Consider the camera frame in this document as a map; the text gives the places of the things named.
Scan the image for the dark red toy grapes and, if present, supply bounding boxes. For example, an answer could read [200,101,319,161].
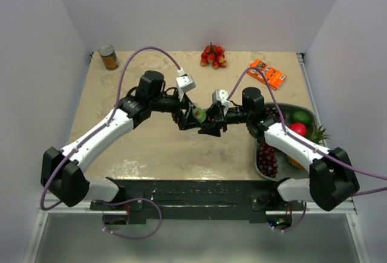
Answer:
[256,107,287,178]

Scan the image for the aluminium frame rail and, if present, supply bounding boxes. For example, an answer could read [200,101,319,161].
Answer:
[39,187,357,215]

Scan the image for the green toy avocado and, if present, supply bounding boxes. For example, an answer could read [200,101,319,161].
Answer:
[291,111,312,126]

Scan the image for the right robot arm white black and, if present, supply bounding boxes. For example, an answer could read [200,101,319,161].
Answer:
[192,87,360,211]

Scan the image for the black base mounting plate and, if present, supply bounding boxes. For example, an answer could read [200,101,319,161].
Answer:
[53,178,306,226]

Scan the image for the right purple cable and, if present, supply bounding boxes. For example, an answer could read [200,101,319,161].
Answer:
[226,67,387,196]

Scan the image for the green bottle lid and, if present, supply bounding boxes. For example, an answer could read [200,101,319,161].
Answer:
[192,108,206,123]

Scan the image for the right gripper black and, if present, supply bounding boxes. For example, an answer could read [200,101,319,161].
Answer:
[198,103,252,137]

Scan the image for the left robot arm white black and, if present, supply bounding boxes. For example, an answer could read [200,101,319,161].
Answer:
[41,70,196,210]

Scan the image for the green lidded pill bottle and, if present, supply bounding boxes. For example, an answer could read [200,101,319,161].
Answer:
[192,108,212,124]

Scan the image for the tin can fruit label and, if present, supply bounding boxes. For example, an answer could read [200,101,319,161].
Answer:
[98,44,119,70]

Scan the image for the red toy fruit bunch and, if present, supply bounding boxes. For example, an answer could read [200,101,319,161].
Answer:
[200,44,228,69]

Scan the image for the red toy apple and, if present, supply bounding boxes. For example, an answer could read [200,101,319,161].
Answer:
[289,122,307,137]

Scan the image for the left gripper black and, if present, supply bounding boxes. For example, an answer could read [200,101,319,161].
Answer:
[150,87,203,130]

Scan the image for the grey fruit tray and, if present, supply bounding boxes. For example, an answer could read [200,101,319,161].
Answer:
[255,103,317,181]

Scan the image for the orange cardboard box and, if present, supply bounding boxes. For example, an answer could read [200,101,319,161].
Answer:
[247,59,287,90]

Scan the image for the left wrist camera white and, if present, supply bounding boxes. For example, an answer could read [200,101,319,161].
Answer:
[176,68,196,100]

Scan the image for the toy pineapple orange yellow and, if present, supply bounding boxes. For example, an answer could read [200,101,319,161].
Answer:
[287,123,330,169]

